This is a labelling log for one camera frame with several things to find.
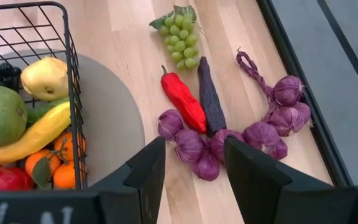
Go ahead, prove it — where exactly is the black wire basket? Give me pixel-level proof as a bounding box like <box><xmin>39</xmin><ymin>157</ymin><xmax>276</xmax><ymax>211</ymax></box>
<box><xmin>0</xmin><ymin>1</ymin><xmax>88</xmax><ymax>190</ymax></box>

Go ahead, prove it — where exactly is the green cucumber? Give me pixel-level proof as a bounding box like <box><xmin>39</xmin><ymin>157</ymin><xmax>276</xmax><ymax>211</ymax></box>
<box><xmin>26</xmin><ymin>96</ymin><xmax>71</xmax><ymax>127</ymax></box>

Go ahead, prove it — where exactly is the red bell pepper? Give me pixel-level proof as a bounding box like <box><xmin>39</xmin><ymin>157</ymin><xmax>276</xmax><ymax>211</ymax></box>
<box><xmin>0</xmin><ymin>166</ymin><xmax>35</xmax><ymax>192</ymax></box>

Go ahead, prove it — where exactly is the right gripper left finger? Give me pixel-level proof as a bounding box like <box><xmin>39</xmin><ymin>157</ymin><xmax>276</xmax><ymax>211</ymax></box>
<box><xmin>0</xmin><ymin>136</ymin><xmax>167</xmax><ymax>224</ymax></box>

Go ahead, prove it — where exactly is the black frame bar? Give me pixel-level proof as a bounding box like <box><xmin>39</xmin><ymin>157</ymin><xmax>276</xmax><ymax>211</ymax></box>
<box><xmin>316</xmin><ymin>0</ymin><xmax>358</xmax><ymax>108</ymax></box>

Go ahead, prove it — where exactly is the yellow banana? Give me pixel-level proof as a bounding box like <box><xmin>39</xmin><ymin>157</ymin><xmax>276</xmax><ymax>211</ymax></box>
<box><xmin>0</xmin><ymin>101</ymin><xmax>73</xmax><ymax>167</ymax></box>

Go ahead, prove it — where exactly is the red chili pepper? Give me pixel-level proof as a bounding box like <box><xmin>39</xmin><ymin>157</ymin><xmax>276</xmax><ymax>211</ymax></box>
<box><xmin>160</xmin><ymin>64</ymin><xmax>208</xmax><ymax>135</ymax></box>

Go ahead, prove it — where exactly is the round grey textured mat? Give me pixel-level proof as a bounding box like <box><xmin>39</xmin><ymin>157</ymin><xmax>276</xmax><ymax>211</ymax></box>
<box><xmin>0</xmin><ymin>48</ymin><xmax>145</xmax><ymax>187</ymax></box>

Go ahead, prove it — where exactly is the green grape bunch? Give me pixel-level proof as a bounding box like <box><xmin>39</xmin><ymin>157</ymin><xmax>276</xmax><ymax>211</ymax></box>
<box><xmin>149</xmin><ymin>4</ymin><xmax>200</xmax><ymax>71</ymax></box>

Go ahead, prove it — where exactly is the purple garlic braid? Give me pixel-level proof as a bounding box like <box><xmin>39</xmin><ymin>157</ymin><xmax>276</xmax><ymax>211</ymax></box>
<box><xmin>157</xmin><ymin>48</ymin><xmax>312</xmax><ymax>182</ymax></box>

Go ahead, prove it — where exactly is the orange tangerine cluster with leaves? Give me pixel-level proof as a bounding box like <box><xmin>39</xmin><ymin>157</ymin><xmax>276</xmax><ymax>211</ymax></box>
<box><xmin>25</xmin><ymin>132</ymin><xmax>87</xmax><ymax>190</ymax></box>

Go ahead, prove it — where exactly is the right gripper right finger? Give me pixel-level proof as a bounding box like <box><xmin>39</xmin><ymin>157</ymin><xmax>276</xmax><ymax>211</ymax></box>
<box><xmin>223</xmin><ymin>136</ymin><xmax>358</xmax><ymax>224</ymax></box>

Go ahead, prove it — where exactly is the black table edge rail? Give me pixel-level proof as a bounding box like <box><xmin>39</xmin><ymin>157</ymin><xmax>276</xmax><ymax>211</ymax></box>
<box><xmin>255</xmin><ymin>0</ymin><xmax>354</xmax><ymax>188</ymax></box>

